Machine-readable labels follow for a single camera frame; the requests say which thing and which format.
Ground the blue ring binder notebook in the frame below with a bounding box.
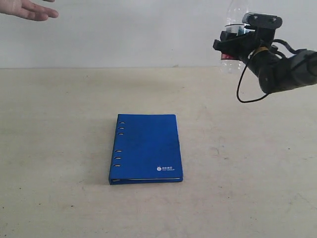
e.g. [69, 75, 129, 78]
[108, 114, 183, 185]

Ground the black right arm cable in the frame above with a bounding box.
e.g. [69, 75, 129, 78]
[236, 39, 308, 104]

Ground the clear plastic water bottle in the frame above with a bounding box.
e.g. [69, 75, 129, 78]
[221, 0, 250, 74]

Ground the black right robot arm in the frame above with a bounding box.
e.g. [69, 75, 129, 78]
[213, 28, 317, 95]

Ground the person's bare hand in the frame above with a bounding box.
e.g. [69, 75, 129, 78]
[0, 0, 59, 22]

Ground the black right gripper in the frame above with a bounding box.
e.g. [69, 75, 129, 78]
[212, 27, 275, 60]

